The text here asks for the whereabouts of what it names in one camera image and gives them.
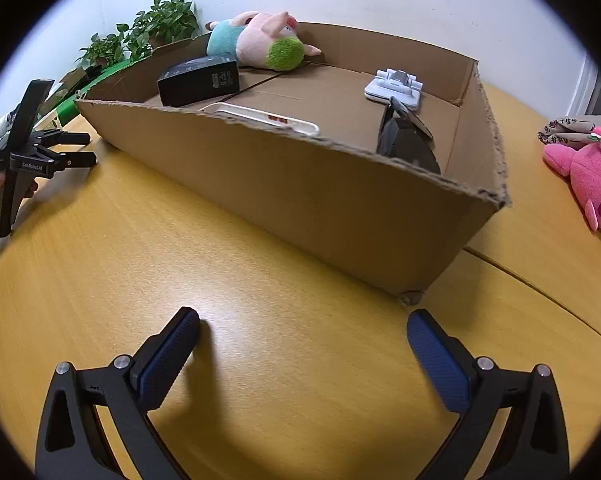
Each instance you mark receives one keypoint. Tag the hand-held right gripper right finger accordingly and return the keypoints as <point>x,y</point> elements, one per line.
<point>440,365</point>

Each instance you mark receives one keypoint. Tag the large potted plant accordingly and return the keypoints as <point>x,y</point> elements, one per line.
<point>163,20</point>

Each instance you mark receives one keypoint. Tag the grey printed cloth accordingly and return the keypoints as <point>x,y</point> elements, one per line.
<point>570,127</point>

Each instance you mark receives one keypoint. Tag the small potted plant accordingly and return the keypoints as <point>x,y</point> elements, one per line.
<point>105,47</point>

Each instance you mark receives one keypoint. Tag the small cardboard box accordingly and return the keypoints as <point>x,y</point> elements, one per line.
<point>73,81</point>

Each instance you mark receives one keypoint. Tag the pink plush toy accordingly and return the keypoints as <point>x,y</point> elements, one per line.
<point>590,175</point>

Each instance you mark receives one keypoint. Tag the pig plush toy green hair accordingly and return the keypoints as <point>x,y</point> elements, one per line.
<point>260,40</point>

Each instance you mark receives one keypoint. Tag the green tablecloth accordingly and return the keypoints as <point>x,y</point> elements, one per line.
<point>70,110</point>

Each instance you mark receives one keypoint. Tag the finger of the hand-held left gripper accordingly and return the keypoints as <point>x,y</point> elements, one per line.
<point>78,160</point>
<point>70,138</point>

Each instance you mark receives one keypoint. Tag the wooden desktop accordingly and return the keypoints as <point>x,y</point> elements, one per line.
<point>230,285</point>

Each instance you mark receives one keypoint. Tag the white phone stand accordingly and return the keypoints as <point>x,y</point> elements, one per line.
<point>388,91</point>

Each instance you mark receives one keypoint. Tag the black product box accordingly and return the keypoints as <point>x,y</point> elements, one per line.
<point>195,80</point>

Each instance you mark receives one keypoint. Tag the white clear phone case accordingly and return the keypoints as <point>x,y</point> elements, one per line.
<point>260,117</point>

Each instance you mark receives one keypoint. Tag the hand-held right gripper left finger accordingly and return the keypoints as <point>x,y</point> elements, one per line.
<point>168,355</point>

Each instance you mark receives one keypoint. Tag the large cardboard box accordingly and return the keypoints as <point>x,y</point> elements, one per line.
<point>280,200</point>

